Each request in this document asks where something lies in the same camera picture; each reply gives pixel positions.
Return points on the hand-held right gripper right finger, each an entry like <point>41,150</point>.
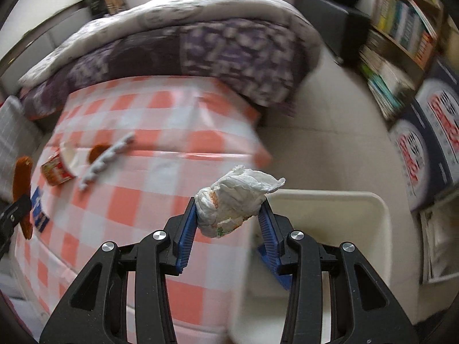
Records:
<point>269,233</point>

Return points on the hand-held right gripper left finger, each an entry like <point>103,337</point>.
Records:
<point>186,236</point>

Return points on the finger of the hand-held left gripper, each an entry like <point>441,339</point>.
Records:
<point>14,215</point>

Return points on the white paper wrapper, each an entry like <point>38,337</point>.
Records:
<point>233,193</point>

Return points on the white plastic bin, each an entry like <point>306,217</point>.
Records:
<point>340,222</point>

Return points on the small blue card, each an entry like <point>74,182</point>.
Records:
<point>38,209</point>

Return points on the red instant noodle cup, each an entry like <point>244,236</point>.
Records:
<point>57,168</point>

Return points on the grey quilted cushion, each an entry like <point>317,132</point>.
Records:
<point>14,143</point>

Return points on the grey blister strip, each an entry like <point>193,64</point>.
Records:
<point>104,161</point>

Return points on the dark blue water case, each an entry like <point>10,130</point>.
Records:
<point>412,161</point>
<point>441,107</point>

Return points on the pile of white booklets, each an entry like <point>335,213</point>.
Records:
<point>444,236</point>

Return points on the grey bed headboard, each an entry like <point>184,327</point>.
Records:
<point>43,32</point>

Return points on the purple patterned blanket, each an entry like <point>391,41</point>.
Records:
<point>215,50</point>

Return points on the stack of books on floor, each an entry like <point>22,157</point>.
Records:
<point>387,82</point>

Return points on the black bench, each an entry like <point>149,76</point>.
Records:
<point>333,28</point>

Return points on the wooden bookshelf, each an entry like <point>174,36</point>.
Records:
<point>398,48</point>

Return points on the light printed quilt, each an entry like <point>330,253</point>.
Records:
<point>179,10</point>

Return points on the row of thick books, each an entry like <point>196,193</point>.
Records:
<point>405,25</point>

